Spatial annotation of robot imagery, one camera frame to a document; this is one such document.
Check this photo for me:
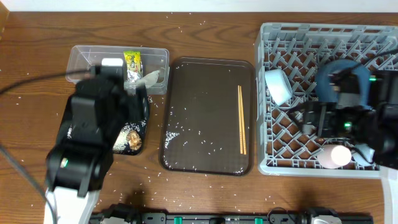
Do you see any large dark blue bowl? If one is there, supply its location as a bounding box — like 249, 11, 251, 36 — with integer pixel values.
315, 59, 371, 109

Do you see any pink plastic cup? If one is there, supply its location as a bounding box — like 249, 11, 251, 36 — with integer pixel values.
317, 144, 351, 169

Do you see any light blue rice bowl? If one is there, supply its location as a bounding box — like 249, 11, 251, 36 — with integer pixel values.
264, 69, 293, 106

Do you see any small light blue cup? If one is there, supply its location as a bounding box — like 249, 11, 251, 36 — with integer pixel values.
352, 144, 374, 167

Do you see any wooden chopstick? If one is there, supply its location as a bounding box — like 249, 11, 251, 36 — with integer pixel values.
238, 85, 244, 154
240, 86, 247, 155

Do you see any white tissue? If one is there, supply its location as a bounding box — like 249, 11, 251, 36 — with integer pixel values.
141, 70, 160, 88

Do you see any brown food scrap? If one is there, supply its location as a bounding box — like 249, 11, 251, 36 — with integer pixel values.
126, 130, 142, 151

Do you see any aluminium foil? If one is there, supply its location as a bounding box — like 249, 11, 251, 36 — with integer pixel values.
124, 77, 145, 95

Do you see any yellow snack wrapper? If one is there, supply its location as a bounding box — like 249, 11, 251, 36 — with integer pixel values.
124, 50, 142, 80

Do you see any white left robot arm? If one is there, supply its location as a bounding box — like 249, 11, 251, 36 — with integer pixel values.
1, 63, 150, 223

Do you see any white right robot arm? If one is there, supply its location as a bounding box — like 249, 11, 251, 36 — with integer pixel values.
287, 59, 397, 223

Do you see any grey dishwasher rack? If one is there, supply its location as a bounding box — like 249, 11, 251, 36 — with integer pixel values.
254, 23, 397, 179

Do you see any dark brown serving tray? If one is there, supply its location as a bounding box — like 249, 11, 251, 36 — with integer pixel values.
159, 57, 256, 177

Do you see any black rectangular tray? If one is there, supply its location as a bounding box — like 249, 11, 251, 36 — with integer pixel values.
57, 93, 150, 157

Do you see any clear plastic bin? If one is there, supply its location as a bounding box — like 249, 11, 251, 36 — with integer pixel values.
67, 45, 170, 95

